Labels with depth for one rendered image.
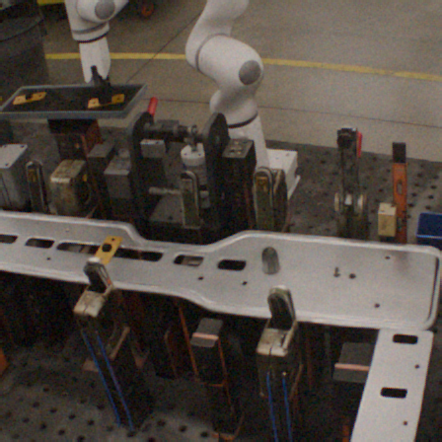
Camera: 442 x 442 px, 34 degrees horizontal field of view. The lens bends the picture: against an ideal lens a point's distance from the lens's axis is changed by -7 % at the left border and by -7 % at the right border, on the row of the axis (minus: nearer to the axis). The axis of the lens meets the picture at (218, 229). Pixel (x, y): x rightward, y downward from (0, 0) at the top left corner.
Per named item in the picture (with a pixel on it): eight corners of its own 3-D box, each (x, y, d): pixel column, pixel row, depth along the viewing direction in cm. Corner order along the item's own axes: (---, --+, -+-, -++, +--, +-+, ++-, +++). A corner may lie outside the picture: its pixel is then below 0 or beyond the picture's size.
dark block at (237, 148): (246, 308, 178) (220, 155, 153) (254, 288, 183) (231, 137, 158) (266, 311, 177) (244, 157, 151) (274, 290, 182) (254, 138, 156)
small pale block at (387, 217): (376, 344, 162) (377, 213, 140) (379, 333, 165) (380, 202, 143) (391, 346, 161) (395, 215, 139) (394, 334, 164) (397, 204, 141)
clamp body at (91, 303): (106, 428, 154) (57, 315, 133) (126, 388, 163) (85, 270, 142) (144, 436, 151) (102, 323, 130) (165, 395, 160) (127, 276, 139)
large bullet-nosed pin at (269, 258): (261, 279, 143) (257, 252, 139) (265, 268, 145) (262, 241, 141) (277, 281, 142) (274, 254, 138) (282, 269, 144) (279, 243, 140)
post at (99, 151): (123, 289, 189) (86, 155, 165) (130, 276, 193) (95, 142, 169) (141, 292, 188) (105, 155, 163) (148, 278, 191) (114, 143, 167)
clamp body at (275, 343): (258, 470, 141) (237, 357, 120) (274, 425, 149) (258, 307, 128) (303, 477, 138) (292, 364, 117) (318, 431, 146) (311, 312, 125)
